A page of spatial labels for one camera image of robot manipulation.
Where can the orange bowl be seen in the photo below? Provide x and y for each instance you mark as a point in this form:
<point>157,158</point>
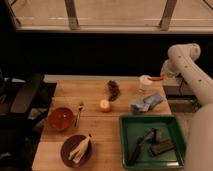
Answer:
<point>60,119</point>

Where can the metal fork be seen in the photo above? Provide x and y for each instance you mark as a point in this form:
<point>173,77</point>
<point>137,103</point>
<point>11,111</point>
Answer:
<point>80,108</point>

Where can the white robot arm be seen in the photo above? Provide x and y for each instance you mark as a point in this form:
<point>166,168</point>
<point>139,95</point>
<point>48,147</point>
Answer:
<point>181,60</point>

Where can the orange fruit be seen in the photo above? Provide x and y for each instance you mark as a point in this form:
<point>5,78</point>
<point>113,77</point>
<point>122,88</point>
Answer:
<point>105,106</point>

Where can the white paper cup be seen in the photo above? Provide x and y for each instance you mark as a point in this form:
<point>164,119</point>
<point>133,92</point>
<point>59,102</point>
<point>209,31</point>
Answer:
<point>144,82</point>

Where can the brown pine cone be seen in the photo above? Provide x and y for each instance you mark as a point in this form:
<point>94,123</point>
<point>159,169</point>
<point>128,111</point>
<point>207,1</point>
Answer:
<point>114,90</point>

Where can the purple plate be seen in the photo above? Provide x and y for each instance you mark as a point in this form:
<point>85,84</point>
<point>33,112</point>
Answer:
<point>70,144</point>

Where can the green plastic tray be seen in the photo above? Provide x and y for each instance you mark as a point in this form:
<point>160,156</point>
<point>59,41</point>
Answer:
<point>167,127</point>

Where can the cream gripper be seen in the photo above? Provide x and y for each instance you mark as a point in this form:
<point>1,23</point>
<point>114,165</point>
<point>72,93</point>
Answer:
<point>166,74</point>

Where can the black chair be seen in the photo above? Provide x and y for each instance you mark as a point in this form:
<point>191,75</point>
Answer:
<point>22,106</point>

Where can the pale corn husk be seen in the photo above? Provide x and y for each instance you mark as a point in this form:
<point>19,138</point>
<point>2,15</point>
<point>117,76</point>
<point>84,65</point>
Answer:
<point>76,154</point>

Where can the blue crumpled cloth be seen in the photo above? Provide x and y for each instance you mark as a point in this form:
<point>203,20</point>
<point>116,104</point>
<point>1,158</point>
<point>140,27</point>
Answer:
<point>145,104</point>

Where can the dark rectangular block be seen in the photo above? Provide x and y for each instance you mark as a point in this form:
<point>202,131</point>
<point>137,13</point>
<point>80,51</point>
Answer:
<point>162,147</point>

